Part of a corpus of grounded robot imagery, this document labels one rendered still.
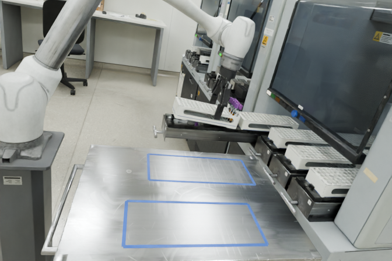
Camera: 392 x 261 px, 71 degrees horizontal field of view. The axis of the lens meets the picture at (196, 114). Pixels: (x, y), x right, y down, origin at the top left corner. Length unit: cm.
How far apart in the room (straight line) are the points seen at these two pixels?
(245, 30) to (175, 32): 360
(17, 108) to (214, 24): 82
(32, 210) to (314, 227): 102
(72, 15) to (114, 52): 355
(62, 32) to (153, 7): 350
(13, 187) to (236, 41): 100
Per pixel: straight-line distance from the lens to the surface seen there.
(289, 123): 140
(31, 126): 111
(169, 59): 478
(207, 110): 120
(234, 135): 128
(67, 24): 120
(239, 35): 115
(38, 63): 125
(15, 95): 108
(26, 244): 142
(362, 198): 99
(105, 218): 72
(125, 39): 468
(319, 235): 101
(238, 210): 81
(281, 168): 114
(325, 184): 101
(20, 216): 132
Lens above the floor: 133
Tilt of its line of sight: 23 degrees down
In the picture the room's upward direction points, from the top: 12 degrees clockwise
